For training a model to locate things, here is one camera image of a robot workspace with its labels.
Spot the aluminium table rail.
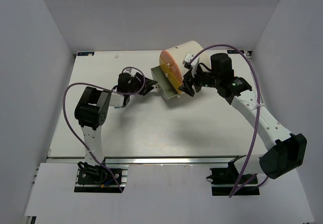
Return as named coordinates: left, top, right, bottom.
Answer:
left=47, top=155, right=287, bottom=168

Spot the yellow drawer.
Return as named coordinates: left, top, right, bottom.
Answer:
left=159, top=63, right=183, bottom=91

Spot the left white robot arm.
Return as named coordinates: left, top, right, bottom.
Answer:
left=74, top=73, right=157, bottom=166

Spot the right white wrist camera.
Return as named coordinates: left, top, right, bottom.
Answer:
left=183, top=52, right=199, bottom=76

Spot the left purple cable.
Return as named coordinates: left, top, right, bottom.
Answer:
left=63, top=67, right=147, bottom=193

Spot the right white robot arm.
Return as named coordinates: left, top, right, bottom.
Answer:
left=179, top=53, right=307, bottom=179

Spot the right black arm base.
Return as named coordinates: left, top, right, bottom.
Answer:
left=205, top=167, right=260, bottom=197

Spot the cream cylindrical drawer cabinet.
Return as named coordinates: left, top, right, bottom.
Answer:
left=159, top=40, right=202, bottom=95

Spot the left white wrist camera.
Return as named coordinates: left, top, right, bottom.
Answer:
left=123, top=68, right=132, bottom=74

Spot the grey-green drawer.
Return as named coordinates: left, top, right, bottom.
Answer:
left=151, top=66, right=180, bottom=100

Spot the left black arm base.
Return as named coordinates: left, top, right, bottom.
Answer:
left=74, top=161, right=127, bottom=194

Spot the left blue corner label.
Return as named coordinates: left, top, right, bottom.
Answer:
left=77, top=51, right=94, bottom=57

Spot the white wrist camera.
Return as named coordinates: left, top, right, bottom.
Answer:
left=123, top=68, right=132, bottom=74
left=183, top=52, right=199, bottom=76

